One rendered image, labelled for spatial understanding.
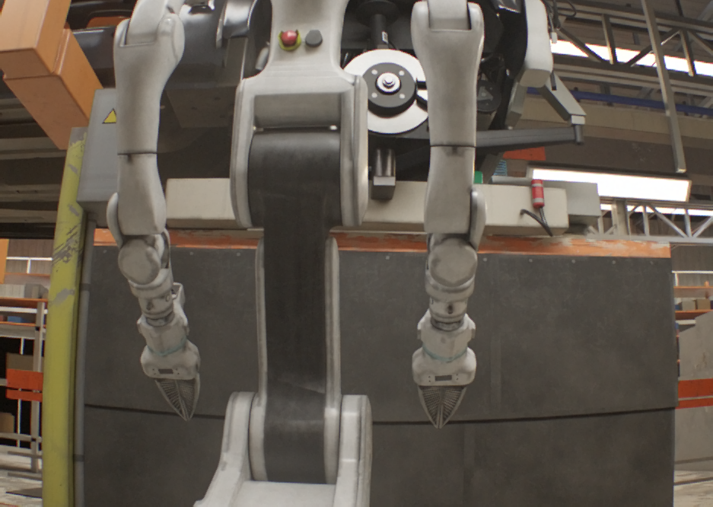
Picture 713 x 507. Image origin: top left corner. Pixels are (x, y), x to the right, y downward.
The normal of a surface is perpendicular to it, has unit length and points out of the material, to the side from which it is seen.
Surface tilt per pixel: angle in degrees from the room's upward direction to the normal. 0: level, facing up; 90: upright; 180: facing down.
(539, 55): 96
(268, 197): 110
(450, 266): 139
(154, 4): 82
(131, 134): 115
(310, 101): 126
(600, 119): 90
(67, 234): 90
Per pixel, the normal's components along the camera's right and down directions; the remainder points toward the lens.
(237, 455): -0.03, -0.82
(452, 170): -0.07, 0.09
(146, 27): -0.03, -0.29
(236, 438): -0.04, -0.65
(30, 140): -0.02, 0.97
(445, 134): -0.44, 0.18
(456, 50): 0.04, -0.09
